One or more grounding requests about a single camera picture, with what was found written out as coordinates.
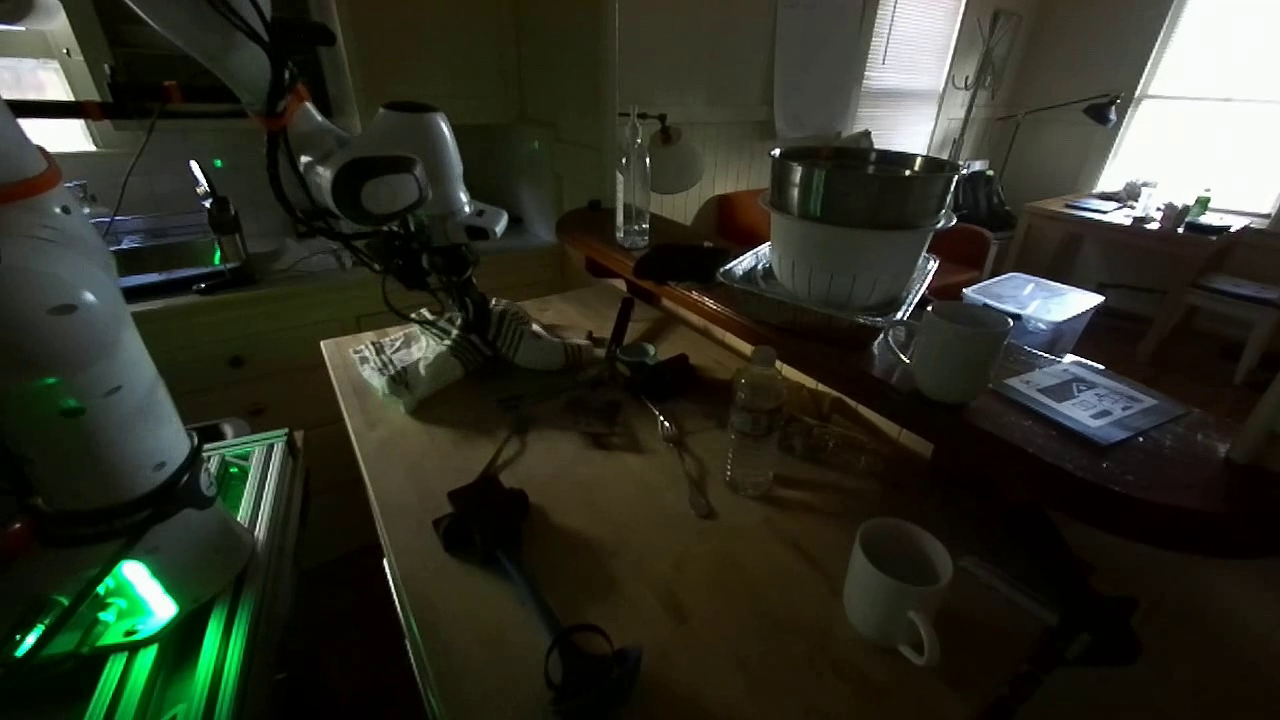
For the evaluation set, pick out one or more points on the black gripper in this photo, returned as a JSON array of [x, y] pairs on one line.
[[431, 264]]

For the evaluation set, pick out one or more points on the white green striped towel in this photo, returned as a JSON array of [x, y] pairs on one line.
[[401, 358]]

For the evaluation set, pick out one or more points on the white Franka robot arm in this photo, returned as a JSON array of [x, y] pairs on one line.
[[80, 360]]

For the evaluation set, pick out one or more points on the small black tripod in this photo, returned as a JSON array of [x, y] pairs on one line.
[[618, 348]]

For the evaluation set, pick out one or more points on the tall clear glass bottle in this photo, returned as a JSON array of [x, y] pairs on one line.
[[633, 184]]

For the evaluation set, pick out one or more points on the beige cabinet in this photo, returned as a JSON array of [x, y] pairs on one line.
[[546, 93]]

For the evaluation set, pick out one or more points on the black stand with green light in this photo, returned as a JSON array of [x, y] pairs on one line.
[[219, 213]]

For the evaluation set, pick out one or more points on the grey serving plate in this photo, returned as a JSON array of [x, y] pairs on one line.
[[748, 280]]

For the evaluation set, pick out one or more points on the clear plastic water bottle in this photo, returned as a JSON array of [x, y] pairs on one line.
[[753, 424]]

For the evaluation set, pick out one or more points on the white round pot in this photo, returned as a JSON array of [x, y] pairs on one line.
[[843, 262]]

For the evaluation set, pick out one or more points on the white window curtain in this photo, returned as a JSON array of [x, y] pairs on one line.
[[817, 66]]

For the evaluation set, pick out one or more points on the large white mug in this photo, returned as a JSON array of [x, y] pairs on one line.
[[948, 354]]

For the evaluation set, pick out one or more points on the small white mug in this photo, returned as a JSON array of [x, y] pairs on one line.
[[891, 586]]

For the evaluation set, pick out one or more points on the red chair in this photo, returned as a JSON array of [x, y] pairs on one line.
[[963, 248]]

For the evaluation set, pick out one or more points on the clear plastic lidded container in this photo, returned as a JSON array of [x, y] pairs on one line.
[[1035, 307]]

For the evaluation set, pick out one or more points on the black desk lamp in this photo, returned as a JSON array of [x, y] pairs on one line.
[[1099, 107]]

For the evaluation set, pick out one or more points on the wooden desk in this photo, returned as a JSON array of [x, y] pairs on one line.
[[1132, 227]]

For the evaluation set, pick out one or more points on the wooden chair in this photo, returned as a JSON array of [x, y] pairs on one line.
[[1234, 299]]

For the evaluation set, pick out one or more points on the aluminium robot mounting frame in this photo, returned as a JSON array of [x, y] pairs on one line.
[[203, 627]]

